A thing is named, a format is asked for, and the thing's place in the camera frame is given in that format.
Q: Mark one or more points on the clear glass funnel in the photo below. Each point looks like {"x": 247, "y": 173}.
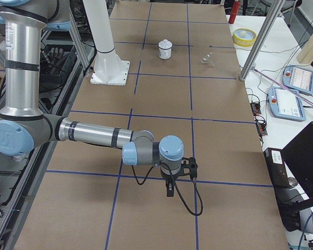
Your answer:
{"x": 207, "y": 60}

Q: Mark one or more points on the far black orange connector box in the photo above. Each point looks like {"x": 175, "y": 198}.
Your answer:
{"x": 255, "y": 105}

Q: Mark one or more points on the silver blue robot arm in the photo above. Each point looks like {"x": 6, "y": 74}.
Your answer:
{"x": 23, "y": 126}

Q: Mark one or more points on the near black orange connector box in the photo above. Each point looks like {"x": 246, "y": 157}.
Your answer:
{"x": 261, "y": 125}

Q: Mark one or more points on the metal rod with green tip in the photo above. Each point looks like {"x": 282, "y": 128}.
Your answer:
{"x": 283, "y": 86}

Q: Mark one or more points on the brown paper table cover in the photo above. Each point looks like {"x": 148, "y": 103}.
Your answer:
{"x": 88, "y": 199}

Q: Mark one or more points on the black orange connector box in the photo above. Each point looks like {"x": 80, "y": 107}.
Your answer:
{"x": 261, "y": 125}
{"x": 255, "y": 105}

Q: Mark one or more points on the yellow white tape roll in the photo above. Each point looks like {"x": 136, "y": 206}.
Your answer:
{"x": 244, "y": 37}

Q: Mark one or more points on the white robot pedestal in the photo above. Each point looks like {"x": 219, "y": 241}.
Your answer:
{"x": 108, "y": 68}

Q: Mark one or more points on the far blue teach pendant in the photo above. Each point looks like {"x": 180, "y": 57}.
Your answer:
{"x": 298, "y": 78}

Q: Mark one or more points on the aluminium frame post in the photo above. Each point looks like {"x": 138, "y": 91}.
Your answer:
{"x": 262, "y": 35}

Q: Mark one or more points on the white blue-rimmed enamel mug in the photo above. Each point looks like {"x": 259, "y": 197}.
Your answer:
{"x": 165, "y": 53}

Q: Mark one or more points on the near blue teach pendant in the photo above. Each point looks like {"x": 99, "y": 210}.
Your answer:
{"x": 285, "y": 105}

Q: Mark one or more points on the white ceramic mug lid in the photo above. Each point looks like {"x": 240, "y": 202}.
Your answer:
{"x": 165, "y": 44}

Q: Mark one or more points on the red bottle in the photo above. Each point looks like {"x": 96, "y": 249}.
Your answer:
{"x": 234, "y": 11}

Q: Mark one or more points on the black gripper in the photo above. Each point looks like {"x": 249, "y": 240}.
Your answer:
{"x": 169, "y": 178}

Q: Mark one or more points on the blue teach pendant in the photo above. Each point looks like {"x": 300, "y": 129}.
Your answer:
{"x": 285, "y": 105}
{"x": 298, "y": 78}

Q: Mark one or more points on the black computer box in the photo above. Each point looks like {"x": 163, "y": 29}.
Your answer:
{"x": 276, "y": 168}

